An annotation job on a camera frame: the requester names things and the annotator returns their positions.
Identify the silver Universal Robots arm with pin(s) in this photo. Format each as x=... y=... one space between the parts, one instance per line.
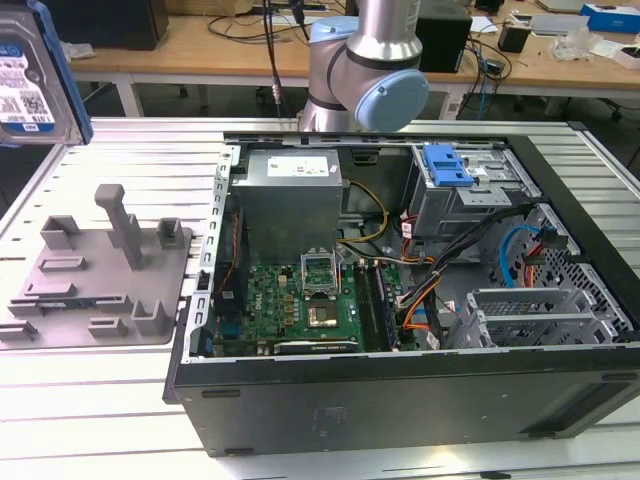
x=380 y=50

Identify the dark RAM stick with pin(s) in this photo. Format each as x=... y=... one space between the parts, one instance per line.
x=366 y=305

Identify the small black cube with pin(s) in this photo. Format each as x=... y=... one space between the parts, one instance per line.
x=514 y=39

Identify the grey metal disk bay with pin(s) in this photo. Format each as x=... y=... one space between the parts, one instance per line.
x=525 y=305

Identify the black graphics card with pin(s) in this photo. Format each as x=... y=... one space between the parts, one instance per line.
x=320 y=347

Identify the black open PC case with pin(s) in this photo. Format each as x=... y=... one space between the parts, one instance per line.
x=350 y=400

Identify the grey flat box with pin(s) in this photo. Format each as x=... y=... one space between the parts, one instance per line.
x=557 y=25

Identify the clear plastic bag with parts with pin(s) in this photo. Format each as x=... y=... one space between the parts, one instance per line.
x=572 y=45

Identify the hard disk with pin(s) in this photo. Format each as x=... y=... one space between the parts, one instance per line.
x=30 y=75

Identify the grey power supply unit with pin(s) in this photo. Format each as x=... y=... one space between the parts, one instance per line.
x=285 y=205

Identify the crumpled clear plastic bag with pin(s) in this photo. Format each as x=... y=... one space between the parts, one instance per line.
x=80 y=50

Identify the grey metal drive cage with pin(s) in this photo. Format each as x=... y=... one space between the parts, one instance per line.
x=450 y=210

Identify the grey plastic parts rack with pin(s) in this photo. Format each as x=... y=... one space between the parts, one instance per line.
x=90 y=280

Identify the blue plastic drive latch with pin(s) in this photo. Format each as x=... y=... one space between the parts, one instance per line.
x=445 y=167

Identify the large black box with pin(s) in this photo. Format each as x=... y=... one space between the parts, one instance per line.
x=115 y=25

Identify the blue cardboard box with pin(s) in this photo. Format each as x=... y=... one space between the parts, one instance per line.
x=612 y=16

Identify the white paper sheet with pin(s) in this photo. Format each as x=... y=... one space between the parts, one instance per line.
x=484 y=24

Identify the CPU socket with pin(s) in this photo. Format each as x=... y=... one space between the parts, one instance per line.
x=322 y=315

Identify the green motherboard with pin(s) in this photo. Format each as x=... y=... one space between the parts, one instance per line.
x=270 y=300

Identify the black speaker box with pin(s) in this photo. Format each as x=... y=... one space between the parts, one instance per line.
x=445 y=45

